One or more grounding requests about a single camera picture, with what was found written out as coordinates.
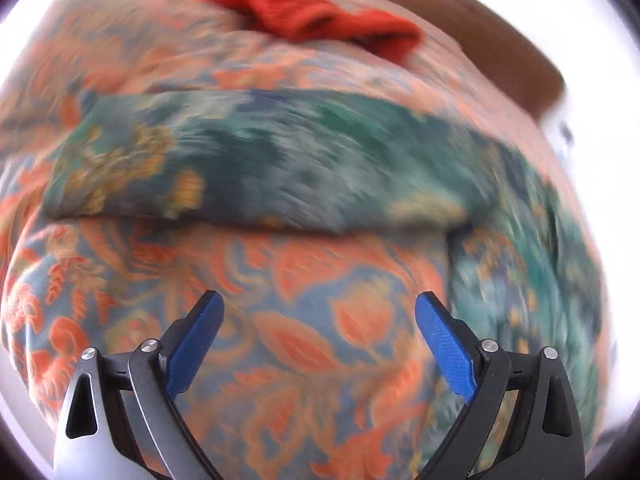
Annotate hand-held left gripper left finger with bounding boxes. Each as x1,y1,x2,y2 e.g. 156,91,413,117
52,290,227,480

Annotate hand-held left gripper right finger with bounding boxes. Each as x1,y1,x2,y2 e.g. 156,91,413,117
414,290,587,480

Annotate green floral printed garment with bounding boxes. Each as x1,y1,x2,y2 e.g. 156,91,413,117
42,87,602,480

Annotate orange blue paisley bedspread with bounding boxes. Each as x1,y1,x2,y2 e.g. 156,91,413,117
0,0,608,480

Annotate brown wooden headboard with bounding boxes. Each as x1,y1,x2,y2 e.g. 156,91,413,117
345,0,567,119

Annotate red knitted cloth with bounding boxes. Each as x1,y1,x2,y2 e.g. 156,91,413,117
167,0,426,64

